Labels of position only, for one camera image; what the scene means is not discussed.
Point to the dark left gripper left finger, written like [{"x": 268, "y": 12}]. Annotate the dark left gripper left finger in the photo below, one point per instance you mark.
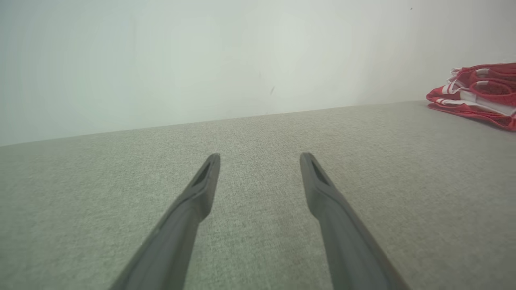
[{"x": 173, "y": 249}]

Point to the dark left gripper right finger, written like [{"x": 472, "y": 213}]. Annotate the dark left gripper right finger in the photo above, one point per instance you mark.
[{"x": 350, "y": 249}]

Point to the red Bulls jersey white sleeves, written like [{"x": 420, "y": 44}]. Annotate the red Bulls jersey white sleeves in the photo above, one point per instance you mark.
[{"x": 437, "y": 96}]

